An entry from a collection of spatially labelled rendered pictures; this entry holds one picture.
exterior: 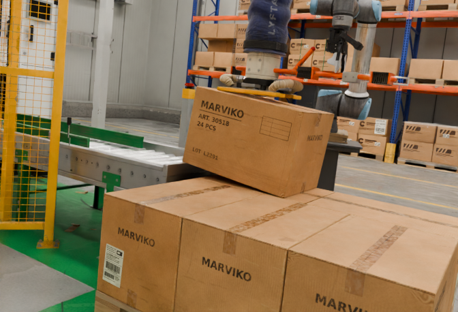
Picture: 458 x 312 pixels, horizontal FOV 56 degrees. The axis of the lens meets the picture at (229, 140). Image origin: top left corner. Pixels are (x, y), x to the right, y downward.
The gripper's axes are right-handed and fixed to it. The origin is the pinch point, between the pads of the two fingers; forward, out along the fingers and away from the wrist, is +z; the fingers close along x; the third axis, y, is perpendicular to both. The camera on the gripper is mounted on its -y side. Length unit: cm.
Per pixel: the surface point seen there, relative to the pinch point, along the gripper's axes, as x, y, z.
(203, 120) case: 22, 59, 30
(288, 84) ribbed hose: 8.8, 21.1, 8.0
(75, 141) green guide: 27, 152, 54
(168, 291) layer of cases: 81, 22, 87
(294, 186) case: 12, 10, 55
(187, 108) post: -44, 125, 28
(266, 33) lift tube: 10.3, 35.1, -15.1
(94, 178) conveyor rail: 37, 120, 70
